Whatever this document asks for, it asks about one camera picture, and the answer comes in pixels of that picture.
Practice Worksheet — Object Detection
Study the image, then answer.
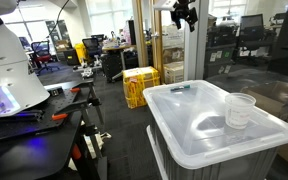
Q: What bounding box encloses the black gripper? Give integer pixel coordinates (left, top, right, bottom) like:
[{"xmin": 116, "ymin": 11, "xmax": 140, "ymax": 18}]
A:
[{"xmin": 171, "ymin": 0, "xmax": 198, "ymax": 32}]

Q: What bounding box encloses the green marker pen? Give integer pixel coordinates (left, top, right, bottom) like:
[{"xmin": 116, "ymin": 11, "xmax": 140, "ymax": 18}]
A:
[{"xmin": 170, "ymin": 85, "xmax": 190, "ymax": 92}]

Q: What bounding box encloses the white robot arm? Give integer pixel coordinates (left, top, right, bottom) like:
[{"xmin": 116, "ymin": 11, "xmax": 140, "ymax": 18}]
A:
[{"xmin": 0, "ymin": 0, "xmax": 50, "ymax": 118}]

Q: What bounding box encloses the cardboard box by door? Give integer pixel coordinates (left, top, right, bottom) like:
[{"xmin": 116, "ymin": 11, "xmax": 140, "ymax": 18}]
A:
[{"xmin": 164, "ymin": 61, "xmax": 184, "ymax": 84}]

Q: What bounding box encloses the black office chair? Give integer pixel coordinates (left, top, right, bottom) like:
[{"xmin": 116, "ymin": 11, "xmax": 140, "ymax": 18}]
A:
[{"xmin": 238, "ymin": 14, "xmax": 273, "ymax": 66}]

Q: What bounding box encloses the yellow crate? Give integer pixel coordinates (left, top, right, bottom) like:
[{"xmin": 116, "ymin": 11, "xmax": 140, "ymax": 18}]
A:
[{"xmin": 123, "ymin": 66, "xmax": 160, "ymax": 109}]

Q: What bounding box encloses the clear plastic bin lid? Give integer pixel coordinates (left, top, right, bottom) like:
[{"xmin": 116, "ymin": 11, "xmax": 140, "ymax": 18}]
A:
[{"xmin": 143, "ymin": 80, "xmax": 288, "ymax": 168}]

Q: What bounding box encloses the blue mesh office chair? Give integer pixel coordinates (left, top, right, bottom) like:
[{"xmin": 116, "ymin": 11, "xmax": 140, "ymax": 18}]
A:
[{"xmin": 82, "ymin": 38, "xmax": 102, "ymax": 62}]

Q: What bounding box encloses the clear plastic cup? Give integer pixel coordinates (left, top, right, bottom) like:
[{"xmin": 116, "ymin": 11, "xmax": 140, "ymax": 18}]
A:
[{"xmin": 225, "ymin": 93, "xmax": 256, "ymax": 129}]

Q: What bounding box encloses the red office chair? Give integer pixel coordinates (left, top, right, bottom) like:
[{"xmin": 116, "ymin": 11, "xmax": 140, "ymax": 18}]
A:
[{"xmin": 31, "ymin": 40, "xmax": 59, "ymax": 75}]

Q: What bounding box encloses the grey storage bin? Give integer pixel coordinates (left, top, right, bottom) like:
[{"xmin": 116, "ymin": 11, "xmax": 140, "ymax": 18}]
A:
[{"xmin": 146, "ymin": 125, "xmax": 277, "ymax": 180}]

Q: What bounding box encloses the black work table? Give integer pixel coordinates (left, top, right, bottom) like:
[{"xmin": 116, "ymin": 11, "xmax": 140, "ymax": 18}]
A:
[{"xmin": 0, "ymin": 80, "xmax": 108, "ymax": 180}]

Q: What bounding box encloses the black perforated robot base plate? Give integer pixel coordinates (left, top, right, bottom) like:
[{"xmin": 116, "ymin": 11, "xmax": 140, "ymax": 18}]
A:
[{"xmin": 0, "ymin": 90, "xmax": 79, "ymax": 141}]

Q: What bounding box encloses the orange handled clamp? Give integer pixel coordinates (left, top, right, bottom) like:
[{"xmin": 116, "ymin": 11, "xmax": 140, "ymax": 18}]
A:
[{"xmin": 52, "ymin": 114, "xmax": 68, "ymax": 121}]

